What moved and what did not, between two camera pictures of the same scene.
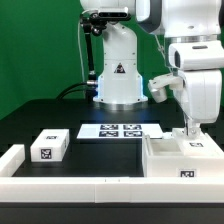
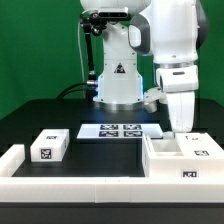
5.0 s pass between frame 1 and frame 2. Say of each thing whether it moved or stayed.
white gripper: moved
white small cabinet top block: stayed
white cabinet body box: stayed
